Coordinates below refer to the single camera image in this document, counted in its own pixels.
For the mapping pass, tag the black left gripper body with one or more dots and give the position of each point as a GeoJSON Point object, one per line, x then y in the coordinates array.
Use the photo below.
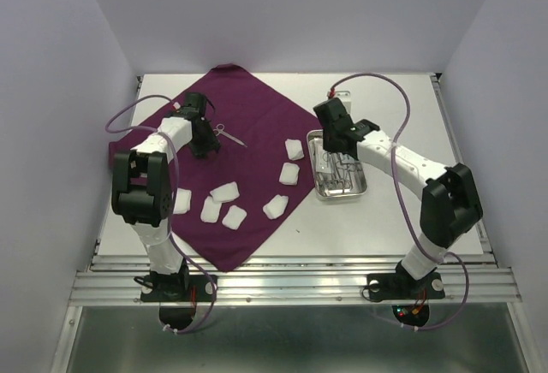
{"type": "Point", "coordinates": [206, 142]}

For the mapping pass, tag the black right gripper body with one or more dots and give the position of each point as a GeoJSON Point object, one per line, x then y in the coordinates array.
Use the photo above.
{"type": "Point", "coordinates": [326, 140]}

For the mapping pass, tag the surgical scissors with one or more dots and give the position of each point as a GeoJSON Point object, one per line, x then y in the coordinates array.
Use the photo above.
{"type": "Point", "coordinates": [220, 130]}

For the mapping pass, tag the suture packet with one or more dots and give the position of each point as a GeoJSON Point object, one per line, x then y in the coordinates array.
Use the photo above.
{"type": "Point", "coordinates": [321, 164]}

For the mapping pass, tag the hemostat forceps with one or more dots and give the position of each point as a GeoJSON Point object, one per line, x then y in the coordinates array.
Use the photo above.
{"type": "Point", "coordinates": [342, 167]}
{"type": "Point", "coordinates": [328, 185]}

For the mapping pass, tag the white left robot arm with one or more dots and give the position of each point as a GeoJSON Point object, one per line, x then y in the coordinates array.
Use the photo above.
{"type": "Point", "coordinates": [145, 176]}

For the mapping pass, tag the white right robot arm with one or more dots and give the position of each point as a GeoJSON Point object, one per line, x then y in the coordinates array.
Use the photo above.
{"type": "Point", "coordinates": [450, 203]}

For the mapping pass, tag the steel tray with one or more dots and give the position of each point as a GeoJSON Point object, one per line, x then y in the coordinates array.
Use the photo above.
{"type": "Point", "coordinates": [359, 184]}

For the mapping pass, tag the gauze pad centre large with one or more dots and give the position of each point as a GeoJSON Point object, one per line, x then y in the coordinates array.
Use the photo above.
{"type": "Point", "coordinates": [225, 193]}

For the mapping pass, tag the purple cloth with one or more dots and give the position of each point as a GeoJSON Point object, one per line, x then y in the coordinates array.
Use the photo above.
{"type": "Point", "coordinates": [263, 119]}

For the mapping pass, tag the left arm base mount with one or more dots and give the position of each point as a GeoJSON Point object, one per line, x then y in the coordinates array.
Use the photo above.
{"type": "Point", "coordinates": [185, 301]}

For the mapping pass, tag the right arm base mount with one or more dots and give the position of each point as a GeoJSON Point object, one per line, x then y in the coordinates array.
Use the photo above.
{"type": "Point", "coordinates": [411, 308]}

